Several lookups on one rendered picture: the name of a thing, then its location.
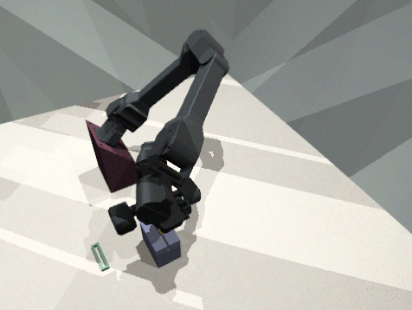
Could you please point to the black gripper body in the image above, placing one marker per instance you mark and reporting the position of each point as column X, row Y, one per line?
column 123, row 215

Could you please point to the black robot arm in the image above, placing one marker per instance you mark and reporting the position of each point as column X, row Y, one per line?
column 181, row 139

